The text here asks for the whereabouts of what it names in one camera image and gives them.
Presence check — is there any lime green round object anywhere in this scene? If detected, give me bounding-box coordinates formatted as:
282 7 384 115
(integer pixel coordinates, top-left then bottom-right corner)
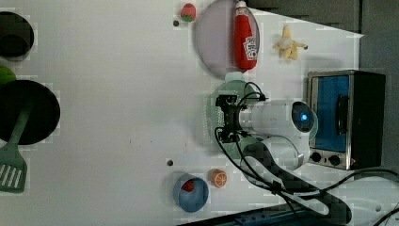
0 66 16 86

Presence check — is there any small red toy fruit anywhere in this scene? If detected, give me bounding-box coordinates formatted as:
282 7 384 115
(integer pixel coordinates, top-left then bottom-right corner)
183 180 195 192

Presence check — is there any black and silver toaster oven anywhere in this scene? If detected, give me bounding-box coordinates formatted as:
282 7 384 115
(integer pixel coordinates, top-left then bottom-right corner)
307 70 386 170

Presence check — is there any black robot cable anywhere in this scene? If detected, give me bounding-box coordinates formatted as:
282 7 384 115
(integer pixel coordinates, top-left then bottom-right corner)
214 81 399 226

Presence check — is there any toy strawberry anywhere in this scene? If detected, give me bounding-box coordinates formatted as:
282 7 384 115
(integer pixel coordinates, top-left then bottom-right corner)
181 3 197 23

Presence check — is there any round grey plate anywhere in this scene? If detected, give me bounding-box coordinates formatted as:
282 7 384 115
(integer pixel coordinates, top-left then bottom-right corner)
196 0 260 77

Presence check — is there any mint green plastic cup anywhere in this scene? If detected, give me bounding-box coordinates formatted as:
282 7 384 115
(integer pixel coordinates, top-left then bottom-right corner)
309 109 318 140

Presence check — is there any blue metal table frame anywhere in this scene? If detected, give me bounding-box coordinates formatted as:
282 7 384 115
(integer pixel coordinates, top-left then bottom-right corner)
178 205 302 226

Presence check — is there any red ketchup bottle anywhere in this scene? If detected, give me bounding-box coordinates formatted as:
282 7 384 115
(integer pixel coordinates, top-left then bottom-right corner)
233 1 258 71

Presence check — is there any mint green plastic strainer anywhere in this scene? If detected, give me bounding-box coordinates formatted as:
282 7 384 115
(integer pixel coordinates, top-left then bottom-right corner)
207 73 267 161

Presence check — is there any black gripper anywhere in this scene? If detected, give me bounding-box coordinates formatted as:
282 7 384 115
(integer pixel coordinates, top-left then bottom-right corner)
215 94 241 143

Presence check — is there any peeled toy banana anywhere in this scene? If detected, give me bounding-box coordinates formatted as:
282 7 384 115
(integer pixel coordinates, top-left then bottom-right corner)
274 24 309 60

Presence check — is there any blue plastic bowl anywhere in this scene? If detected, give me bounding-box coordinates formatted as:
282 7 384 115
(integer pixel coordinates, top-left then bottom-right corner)
173 174 209 213

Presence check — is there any toy orange half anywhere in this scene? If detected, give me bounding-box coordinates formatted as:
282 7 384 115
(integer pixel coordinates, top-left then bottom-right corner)
211 169 228 188

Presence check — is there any large black round pan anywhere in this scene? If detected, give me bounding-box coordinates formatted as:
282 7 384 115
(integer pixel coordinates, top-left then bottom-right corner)
0 80 60 145

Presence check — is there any green plastic slotted spatula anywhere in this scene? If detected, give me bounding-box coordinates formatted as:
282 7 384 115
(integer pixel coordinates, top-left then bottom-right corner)
0 101 32 194

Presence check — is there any black cylindrical pot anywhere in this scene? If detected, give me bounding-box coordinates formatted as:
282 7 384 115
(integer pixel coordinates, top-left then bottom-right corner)
0 11 35 58

